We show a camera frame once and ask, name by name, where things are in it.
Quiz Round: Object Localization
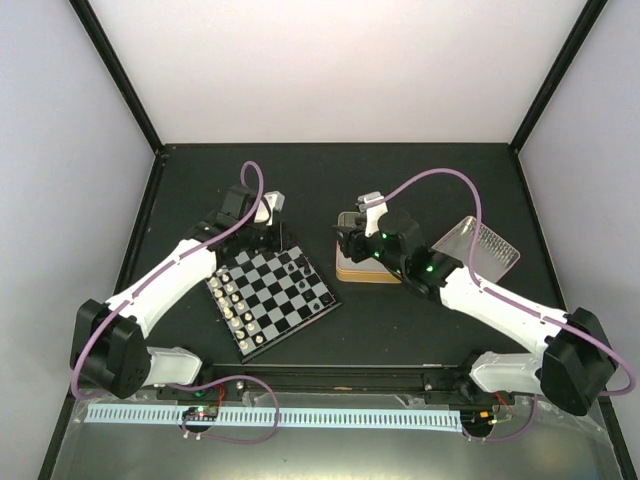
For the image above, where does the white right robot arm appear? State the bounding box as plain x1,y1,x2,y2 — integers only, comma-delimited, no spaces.
333,212,620,416

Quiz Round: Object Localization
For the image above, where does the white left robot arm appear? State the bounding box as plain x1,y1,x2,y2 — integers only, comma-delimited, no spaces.
70,185,285,399

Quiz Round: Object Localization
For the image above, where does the white chess piece row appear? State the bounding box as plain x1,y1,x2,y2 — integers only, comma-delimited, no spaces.
207,269,267,358

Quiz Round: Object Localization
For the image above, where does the gold metal tin base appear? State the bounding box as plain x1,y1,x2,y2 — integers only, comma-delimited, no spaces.
335,211,400,284

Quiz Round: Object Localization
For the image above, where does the black and grey chessboard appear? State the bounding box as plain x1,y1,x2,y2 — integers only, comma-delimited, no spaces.
218,241,341,363

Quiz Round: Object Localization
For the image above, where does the silver tin lid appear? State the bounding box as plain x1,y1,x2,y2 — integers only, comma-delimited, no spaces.
432,216,520,283

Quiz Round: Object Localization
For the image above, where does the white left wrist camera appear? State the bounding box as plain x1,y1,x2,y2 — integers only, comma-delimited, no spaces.
254,191,285,226

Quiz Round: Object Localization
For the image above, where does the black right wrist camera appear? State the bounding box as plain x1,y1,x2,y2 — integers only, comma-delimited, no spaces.
356,191,388,238

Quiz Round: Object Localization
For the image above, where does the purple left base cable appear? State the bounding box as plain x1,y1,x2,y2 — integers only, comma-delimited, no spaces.
180,374,280,444

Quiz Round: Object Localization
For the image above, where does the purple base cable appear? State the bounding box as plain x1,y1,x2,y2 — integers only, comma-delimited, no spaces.
462,394,541,444
180,374,280,444

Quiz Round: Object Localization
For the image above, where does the light blue cable duct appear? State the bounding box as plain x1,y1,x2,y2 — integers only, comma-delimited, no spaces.
84,404,463,433

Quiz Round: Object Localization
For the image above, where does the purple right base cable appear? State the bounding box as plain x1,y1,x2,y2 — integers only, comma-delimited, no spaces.
462,394,541,444

